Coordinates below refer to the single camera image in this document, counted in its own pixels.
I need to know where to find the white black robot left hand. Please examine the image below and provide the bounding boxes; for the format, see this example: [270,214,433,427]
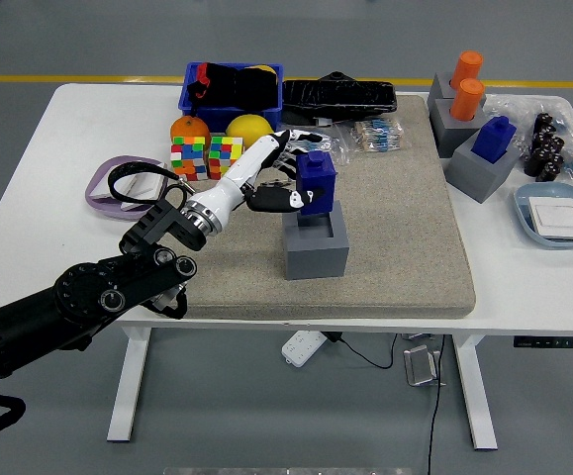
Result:
[185,128,334,234]

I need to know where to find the blue square seal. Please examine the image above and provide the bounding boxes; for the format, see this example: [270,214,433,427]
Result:
[294,150,338,217]
[470,116,518,164]

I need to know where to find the grey seal holder block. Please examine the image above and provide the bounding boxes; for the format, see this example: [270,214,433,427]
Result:
[444,129,523,204]
[433,97,488,159]
[284,200,350,281]
[427,72,488,120]

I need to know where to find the orange cylinder seal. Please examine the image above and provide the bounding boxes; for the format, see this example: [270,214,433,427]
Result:
[449,50,485,93]
[449,77,486,123]

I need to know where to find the colourful puzzle cube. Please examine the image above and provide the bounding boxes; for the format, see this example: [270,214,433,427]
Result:
[169,136,209,182]
[207,135,245,180]

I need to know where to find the yellow lemon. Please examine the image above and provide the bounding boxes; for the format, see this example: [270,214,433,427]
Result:
[225,113,275,150]

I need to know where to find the orange fruit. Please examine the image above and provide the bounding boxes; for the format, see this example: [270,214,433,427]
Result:
[169,115,212,149]

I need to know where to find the blue plastic bin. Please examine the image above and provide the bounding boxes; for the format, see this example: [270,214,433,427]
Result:
[177,61,285,131]

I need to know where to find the black cloth bag red trim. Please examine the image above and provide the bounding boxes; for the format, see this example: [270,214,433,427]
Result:
[186,61,280,110]

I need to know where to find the clear bag blue resistors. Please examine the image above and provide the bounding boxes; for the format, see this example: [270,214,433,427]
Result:
[273,124,351,166]

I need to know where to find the purple tray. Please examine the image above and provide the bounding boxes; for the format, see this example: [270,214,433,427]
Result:
[84,154,170,222]

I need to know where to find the black wrapped keyboard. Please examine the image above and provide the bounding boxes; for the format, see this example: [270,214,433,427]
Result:
[281,71,399,126]

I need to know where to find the clear bag tan resistors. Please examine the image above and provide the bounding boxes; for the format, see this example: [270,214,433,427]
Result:
[347,118,409,155]

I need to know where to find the grey-brown speckled mat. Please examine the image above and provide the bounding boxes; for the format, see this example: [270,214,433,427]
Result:
[146,94,478,321]

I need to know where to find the white power strip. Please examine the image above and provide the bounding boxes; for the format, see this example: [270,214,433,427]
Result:
[280,330,328,369]

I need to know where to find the white table leg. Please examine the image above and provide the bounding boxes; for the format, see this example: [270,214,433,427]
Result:
[106,326,152,443]
[452,334,499,451]

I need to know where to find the light blue tray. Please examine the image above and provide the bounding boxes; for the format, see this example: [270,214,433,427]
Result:
[513,182,573,250]

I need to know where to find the black table control panel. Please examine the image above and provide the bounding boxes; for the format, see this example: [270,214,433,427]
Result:
[513,335,573,349]

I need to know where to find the black power cable with plug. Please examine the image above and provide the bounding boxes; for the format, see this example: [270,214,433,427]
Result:
[326,331,398,370]

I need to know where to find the silver metal bracket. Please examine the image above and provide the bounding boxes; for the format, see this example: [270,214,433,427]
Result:
[402,344,446,388]

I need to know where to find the black floor cable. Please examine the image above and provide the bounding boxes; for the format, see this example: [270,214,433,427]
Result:
[425,334,447,475]

